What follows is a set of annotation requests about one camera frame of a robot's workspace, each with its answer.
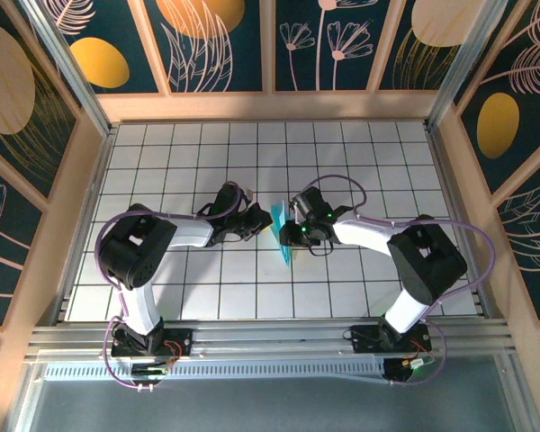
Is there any aluminium mounting rail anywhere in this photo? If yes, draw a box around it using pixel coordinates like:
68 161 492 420
24 317 517 361

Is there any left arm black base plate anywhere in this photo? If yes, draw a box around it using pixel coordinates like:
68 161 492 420
110 327 194 359

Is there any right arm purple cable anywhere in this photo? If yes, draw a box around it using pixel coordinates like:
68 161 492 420
303 175 499 388

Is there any light blue paper sheet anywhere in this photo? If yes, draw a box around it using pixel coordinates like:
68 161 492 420
268 200 296 270

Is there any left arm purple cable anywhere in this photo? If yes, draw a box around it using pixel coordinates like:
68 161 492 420
94 181 248 392

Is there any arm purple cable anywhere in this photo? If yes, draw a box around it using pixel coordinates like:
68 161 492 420
303 175 499 388
94 181 248 392

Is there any aluminium corner post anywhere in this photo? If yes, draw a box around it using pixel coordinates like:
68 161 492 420
425 0 499 130
20 0 118 136

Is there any black rectangular electronics module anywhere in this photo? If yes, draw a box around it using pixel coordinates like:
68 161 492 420
130 361 170 378

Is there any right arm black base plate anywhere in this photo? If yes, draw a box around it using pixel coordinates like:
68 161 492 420
348 323 433 355

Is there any white slotted cable duct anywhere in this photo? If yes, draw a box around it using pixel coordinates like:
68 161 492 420
42 362 388 382

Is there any black round electronics module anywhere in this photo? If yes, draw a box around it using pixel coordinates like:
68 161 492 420
382 356 436 386

